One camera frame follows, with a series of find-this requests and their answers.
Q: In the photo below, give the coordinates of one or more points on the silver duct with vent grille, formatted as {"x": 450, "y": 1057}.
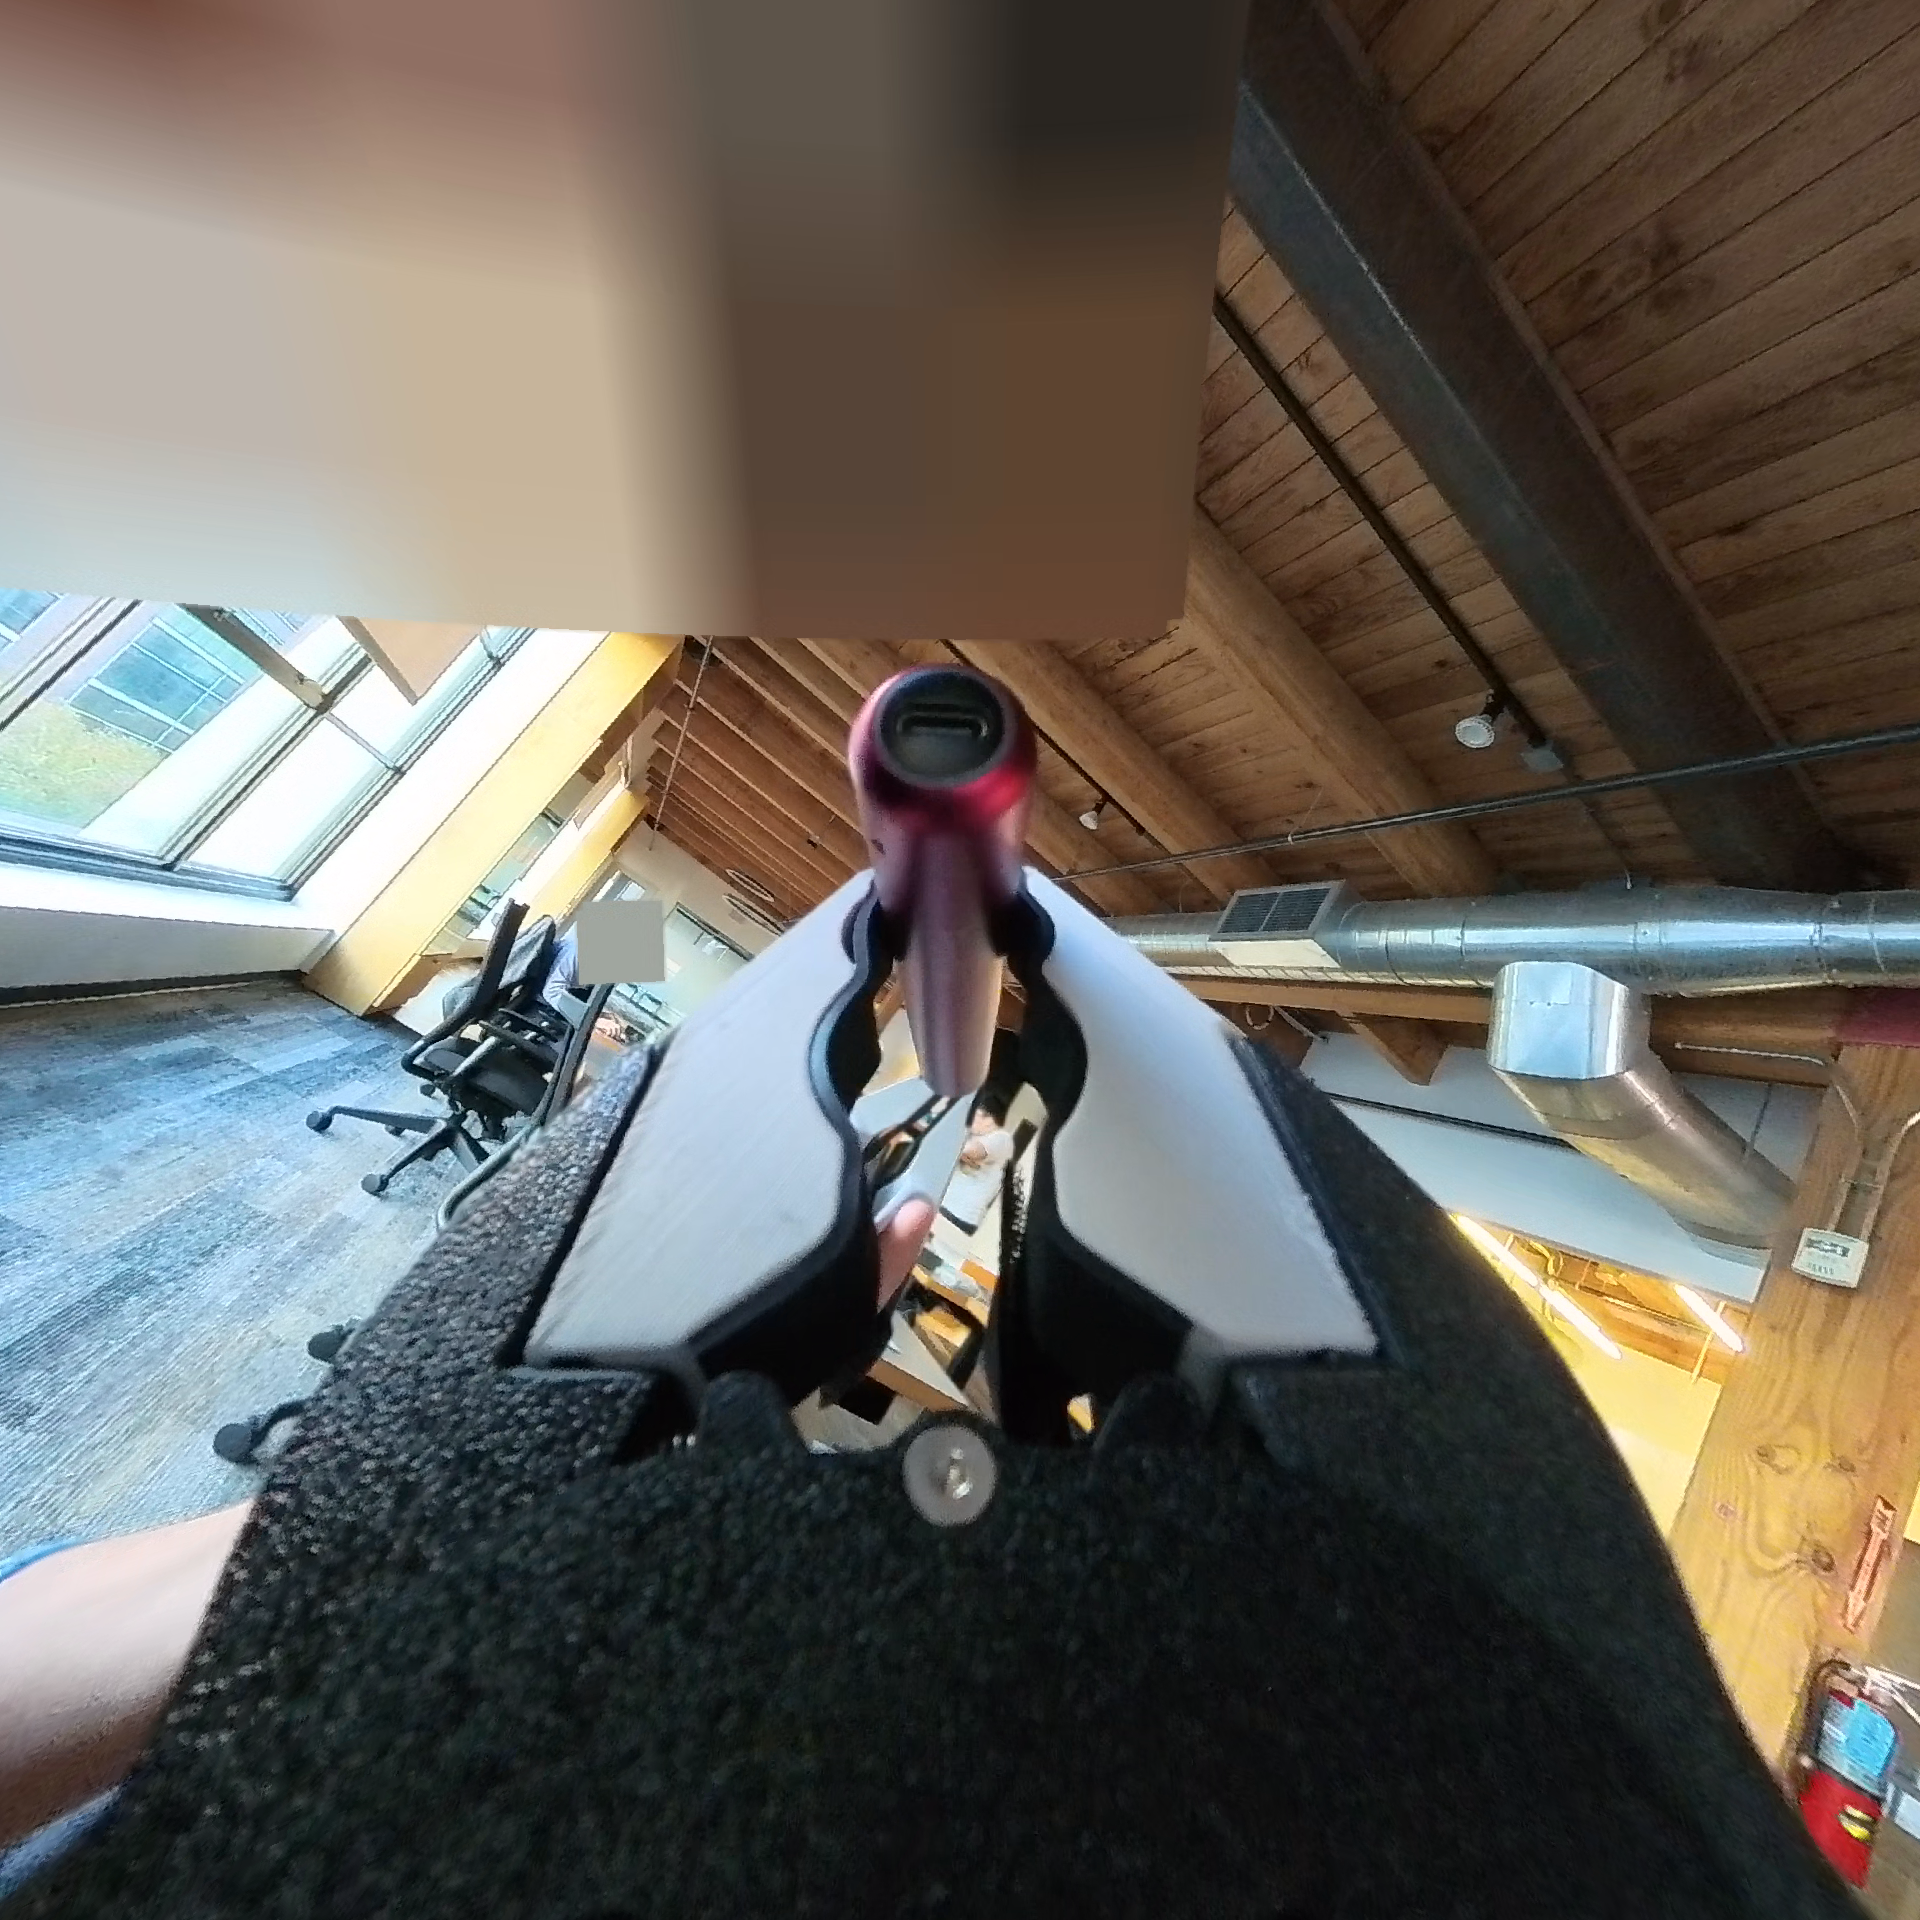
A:
{"x": 1499, "y": 938}

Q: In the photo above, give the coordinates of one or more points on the silver duct elbow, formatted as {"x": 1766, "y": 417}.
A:
{"x": 1635, "y": 1109}

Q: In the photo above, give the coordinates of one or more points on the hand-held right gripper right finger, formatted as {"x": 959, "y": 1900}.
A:
{"x": 1215, "y": 1201}

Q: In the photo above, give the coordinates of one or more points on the red electric screwdriver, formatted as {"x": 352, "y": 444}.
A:
{"x": 945, "y": 901}

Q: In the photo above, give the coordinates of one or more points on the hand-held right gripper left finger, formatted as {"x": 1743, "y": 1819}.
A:
{"x": 705, "y": 1201}

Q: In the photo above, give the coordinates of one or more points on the black office chair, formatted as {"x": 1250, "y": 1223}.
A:
{"x": 480, "y": 1049}

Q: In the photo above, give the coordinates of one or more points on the wooden pillar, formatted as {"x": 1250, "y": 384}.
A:
{"x": 1799, "y": 1425}

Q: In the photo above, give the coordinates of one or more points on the white wall thermostat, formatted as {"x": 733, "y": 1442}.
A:
{"x": 1830, "y": 1252}

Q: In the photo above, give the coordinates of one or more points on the person's right hand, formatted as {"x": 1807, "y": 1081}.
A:
{"x": 903, "y": 1243}

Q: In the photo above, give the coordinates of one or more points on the red pillar sign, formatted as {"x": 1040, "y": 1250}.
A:
{"x": 1867, "y": 1560}

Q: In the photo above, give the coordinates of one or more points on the window with dark frame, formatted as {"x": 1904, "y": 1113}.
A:
{"x": 224, "y": 749}

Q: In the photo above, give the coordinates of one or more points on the red fire extinguisher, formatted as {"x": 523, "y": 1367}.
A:
{"x": 1839, "y": 1786}

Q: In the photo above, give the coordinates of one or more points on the blue wristband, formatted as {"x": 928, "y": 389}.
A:
{"x": 11, "y": 1563}

